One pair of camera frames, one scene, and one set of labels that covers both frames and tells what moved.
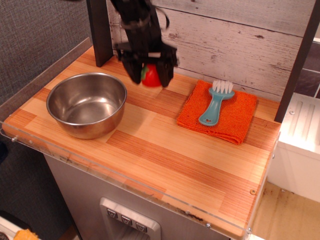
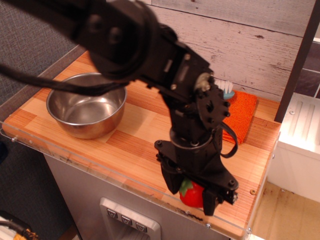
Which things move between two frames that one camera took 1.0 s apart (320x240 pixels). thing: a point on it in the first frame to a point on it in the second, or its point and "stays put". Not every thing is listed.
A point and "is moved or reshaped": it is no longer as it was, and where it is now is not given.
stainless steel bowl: [88, 105] stays put
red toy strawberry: [150, 76] is moved or reshaped
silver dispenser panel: [122, 221] stays put
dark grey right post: [299, 63] stays put
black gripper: [144, 40] to [196, 155]
